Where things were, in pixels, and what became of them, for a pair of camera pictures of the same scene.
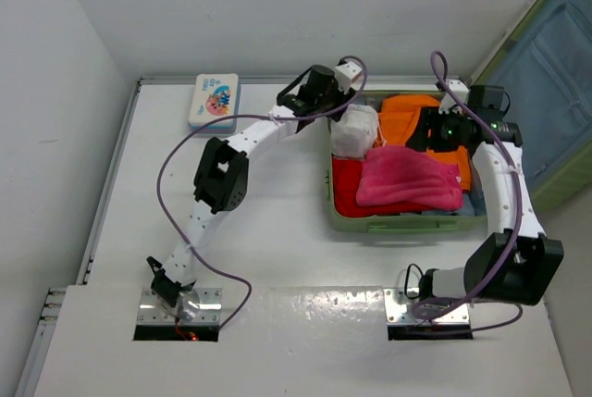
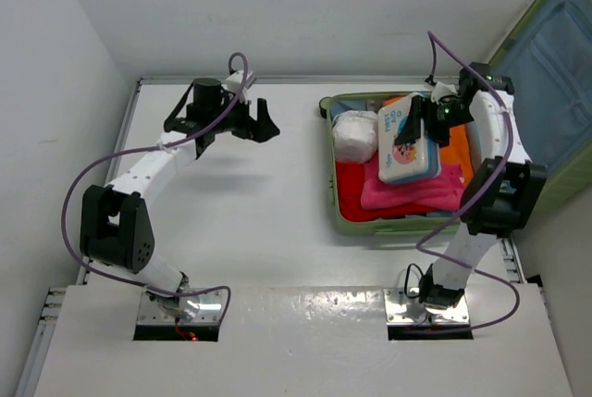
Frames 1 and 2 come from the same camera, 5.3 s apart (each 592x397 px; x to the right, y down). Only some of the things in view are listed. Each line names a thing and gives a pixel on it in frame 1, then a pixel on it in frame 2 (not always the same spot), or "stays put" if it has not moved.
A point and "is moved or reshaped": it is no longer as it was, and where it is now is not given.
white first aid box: [215, 96] is moved or reshaped
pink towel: [409, 177] stays put
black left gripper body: [333, 99] -> [236, 123]
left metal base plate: [196, 306] stays put
